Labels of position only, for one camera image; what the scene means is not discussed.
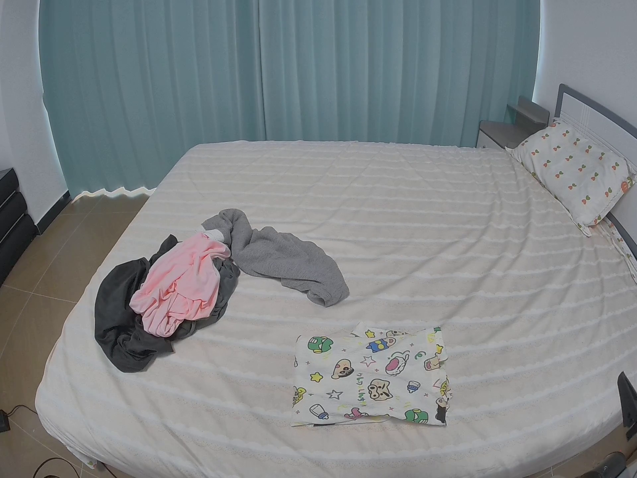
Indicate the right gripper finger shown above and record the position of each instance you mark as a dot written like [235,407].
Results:
[629,401]
[609,467]

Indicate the white printed pyjama top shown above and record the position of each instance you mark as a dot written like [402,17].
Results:
[368,381]

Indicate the white printed pillow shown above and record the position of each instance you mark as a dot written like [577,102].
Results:
[577,172]

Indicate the grey bedside table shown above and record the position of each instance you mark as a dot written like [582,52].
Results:
[497,135]

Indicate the dark grey garment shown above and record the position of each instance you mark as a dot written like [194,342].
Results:
[119,316]

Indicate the pink garment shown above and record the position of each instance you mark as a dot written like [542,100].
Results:
[184,282]

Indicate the bed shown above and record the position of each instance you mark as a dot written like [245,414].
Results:
[398,227]

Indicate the black power adapter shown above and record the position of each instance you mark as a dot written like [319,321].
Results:
[4,421]

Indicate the black chest of drawers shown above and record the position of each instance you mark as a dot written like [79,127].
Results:
[12,217]

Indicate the blue-green curtain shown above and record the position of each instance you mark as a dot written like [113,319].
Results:
[273,57]

